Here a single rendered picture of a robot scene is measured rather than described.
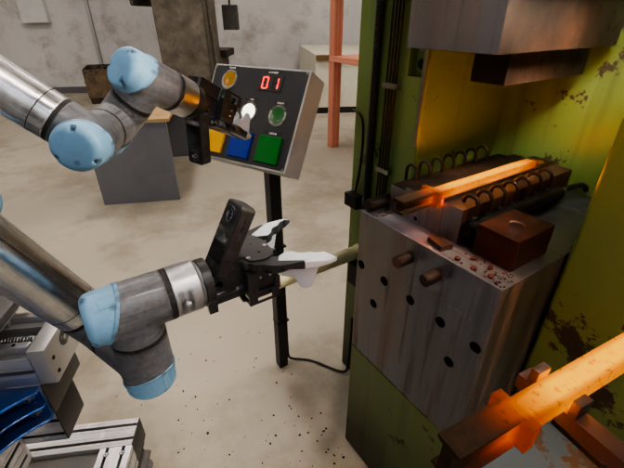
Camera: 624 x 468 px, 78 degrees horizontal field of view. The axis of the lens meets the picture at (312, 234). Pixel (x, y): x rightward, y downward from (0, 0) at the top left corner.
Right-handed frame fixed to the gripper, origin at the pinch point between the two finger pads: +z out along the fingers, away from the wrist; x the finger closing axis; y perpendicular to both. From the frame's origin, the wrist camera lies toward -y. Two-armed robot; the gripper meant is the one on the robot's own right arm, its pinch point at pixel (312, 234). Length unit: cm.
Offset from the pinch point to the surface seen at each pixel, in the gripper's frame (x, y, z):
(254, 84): -57, -15, 18
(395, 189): -11.2, 3.0, 30.6
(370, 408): -5, 71, 25
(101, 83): -720, 66, 50
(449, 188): 0.7, -0.7, 34.4
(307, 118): -41.7, -8.2, 26.0
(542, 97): -8, -13, 79
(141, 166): -264, 70, 15
